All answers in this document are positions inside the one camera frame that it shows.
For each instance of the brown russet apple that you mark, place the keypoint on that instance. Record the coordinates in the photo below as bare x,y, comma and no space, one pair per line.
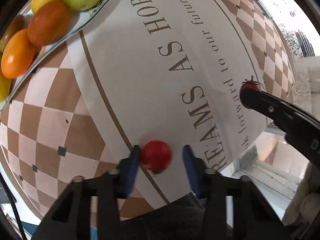
17,24

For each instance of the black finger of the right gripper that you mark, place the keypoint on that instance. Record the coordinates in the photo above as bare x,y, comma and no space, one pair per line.
270,105

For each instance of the small red cherry tomato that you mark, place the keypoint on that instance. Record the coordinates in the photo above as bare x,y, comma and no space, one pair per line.
250,86

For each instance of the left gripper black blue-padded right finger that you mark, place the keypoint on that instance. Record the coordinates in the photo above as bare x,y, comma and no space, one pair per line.
253,216

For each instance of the dark orange on plate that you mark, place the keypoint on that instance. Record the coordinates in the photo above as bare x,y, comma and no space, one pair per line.
49,24

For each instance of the yellow-green mandarin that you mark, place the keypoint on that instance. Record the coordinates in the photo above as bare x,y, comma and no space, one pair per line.
5,85

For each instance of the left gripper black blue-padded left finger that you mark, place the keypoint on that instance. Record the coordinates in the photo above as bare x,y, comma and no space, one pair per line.
69,216

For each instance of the checkered kitchen mat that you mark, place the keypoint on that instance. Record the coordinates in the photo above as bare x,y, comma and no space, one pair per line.
143,70

